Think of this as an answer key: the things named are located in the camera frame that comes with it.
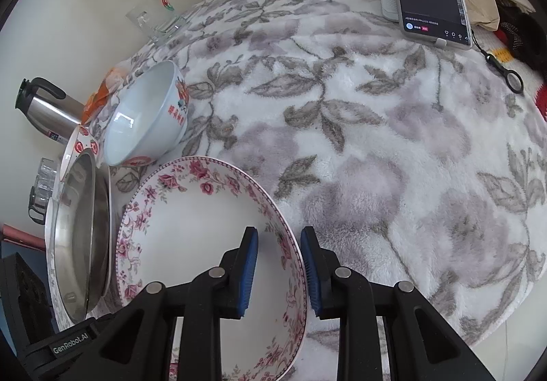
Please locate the floral rim white plate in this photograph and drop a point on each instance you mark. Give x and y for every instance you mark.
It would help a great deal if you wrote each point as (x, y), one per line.
(201, 227)

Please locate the small clear glass cup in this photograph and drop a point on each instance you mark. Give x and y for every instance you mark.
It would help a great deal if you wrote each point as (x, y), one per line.
(42, 191)
(46, 169)

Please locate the white ceramic bowl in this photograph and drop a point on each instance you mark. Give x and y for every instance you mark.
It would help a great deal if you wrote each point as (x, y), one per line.
(141, 116)

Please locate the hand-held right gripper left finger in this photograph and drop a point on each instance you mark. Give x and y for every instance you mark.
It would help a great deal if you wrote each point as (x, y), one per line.
(250, 270)

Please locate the red trimmed white plate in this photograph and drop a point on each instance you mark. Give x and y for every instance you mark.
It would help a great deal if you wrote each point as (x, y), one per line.
(81, 144)

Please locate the dark knitted cloth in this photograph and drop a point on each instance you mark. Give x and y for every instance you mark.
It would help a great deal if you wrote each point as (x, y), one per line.
(519, 35)

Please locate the stainless steel basin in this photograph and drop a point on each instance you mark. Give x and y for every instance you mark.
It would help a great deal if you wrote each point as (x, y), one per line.
(79, 227)

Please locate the clear glass mug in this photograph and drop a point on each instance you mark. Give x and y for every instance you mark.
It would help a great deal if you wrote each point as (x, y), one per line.
(154, 13)

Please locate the grey floral fleece blanket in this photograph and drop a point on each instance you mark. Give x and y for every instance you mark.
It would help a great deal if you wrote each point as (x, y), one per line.
(342, 129)

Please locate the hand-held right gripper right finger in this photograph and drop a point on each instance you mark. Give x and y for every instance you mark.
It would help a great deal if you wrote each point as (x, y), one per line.
(310, 274)

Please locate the orange snack packet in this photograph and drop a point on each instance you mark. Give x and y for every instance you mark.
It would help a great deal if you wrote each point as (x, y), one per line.
(96, 102)
(113, 77)

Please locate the stainless steel thermos jug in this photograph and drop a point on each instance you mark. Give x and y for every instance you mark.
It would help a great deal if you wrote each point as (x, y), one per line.
(47, 112)

